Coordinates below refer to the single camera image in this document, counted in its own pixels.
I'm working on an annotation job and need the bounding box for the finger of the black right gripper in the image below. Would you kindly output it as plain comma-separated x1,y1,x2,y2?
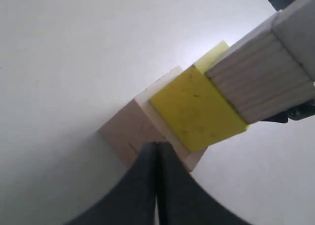
264,99,315,124

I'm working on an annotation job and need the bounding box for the large wooden cube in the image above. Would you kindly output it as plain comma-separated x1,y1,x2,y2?
99,66,205,172

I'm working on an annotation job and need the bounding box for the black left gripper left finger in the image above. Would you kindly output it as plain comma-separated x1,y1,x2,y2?
67,142,158,225

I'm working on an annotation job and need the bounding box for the yellow cube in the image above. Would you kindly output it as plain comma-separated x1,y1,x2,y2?
149,40,248,153

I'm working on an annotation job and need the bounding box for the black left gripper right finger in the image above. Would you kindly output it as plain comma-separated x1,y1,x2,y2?
156,142,248,225

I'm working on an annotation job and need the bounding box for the small wooden cube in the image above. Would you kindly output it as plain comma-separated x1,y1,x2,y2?
273,0,315,80

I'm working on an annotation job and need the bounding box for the medium wooden cube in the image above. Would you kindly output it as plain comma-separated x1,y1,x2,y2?
205,13,315,124

